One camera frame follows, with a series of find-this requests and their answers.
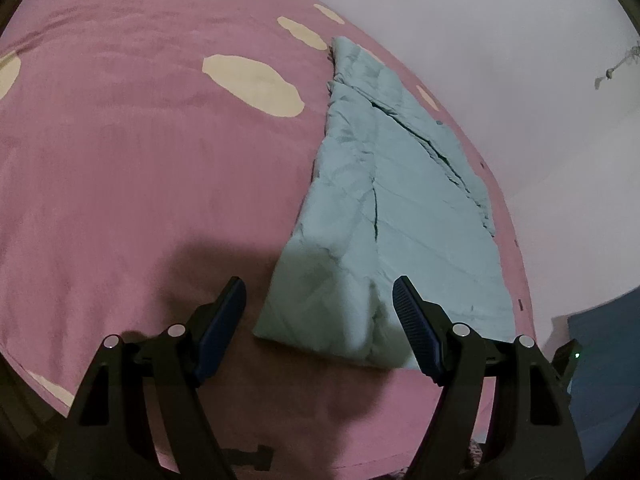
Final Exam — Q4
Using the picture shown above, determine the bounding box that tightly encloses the light blue puffer jacket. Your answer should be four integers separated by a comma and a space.
254, 37, 515, 368

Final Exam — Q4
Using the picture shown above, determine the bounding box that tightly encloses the blue mat on floor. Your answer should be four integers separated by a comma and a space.
567, 289, 639, 470

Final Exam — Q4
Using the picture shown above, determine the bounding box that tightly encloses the pink bedspread with cream dots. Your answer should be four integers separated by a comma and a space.
0, 0, 537, 476

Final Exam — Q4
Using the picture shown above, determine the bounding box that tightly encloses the grey wall hook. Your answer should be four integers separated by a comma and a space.
593, 42, 640, 90

